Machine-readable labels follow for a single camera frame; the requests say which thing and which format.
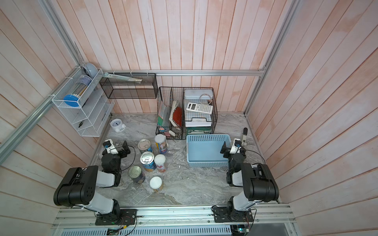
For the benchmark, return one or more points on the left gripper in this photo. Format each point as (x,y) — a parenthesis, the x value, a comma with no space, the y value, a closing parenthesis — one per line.
(124,154)

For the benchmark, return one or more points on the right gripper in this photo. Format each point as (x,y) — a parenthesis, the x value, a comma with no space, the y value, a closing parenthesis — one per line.
(225,149)

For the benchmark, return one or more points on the light blue plastic basket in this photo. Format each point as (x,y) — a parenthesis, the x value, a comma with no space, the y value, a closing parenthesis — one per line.
(204,150)

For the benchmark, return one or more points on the silver can dark label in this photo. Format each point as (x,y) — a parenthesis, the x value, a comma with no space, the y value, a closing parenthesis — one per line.
(136,174)

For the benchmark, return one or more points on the silver can blue yellow label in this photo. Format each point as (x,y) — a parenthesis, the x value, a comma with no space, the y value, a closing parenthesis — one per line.
(147,160)

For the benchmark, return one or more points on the white lid red can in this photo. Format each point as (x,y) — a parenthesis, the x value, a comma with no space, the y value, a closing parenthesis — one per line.
(160,162)

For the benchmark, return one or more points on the white lid colourful can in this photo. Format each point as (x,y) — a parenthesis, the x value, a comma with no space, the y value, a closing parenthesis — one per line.
(161,143)

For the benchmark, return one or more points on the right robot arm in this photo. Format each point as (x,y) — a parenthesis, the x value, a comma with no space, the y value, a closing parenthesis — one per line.
(256,180)

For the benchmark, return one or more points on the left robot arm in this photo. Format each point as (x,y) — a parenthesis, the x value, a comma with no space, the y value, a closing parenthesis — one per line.
(78,187)

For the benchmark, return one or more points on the small white alarm clock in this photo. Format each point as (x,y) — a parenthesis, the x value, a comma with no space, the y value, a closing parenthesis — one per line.
(117,125)

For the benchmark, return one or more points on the white calculator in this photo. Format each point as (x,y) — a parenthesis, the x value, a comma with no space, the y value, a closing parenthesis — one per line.
(199,108)

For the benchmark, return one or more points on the white lid yellow can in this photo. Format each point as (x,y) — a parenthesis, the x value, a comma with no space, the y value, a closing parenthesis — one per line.
(156,183)

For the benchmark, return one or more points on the blue lid clear tube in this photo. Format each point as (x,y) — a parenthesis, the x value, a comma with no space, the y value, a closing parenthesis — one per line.
(71,99)

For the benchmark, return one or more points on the white storage box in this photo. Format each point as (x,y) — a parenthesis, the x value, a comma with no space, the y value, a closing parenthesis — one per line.
(198,94)

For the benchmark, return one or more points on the red booklet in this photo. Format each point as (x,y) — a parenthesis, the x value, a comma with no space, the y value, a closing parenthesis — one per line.
(177,117)

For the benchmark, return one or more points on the green white ruler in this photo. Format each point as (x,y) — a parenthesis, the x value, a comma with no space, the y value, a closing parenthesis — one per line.
(120,78)

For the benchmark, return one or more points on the grey blue round disc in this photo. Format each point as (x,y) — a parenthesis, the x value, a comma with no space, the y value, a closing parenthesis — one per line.
(90,70)

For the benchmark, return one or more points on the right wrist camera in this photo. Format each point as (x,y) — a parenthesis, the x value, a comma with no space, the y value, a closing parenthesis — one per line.
(236,146)

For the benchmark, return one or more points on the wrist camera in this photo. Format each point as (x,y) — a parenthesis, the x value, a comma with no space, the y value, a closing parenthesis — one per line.
(109,147)
(236,146)

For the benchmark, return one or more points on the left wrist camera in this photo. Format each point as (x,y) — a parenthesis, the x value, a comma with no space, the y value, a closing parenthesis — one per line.
(109,147)

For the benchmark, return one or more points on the white wire wall shelf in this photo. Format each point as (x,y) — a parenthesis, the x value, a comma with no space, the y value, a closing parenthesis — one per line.
(92,115)

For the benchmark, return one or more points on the black wire desk organizer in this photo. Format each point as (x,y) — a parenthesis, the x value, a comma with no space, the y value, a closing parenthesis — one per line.
(168,98)

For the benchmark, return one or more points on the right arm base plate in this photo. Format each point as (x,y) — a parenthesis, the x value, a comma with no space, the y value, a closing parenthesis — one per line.
(226,214)

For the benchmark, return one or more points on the black mesh wall basket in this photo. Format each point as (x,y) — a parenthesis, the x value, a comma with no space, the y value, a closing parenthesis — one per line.
(147,89)

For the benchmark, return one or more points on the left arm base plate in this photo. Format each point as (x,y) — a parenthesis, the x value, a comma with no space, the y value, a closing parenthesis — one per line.
(119,217)

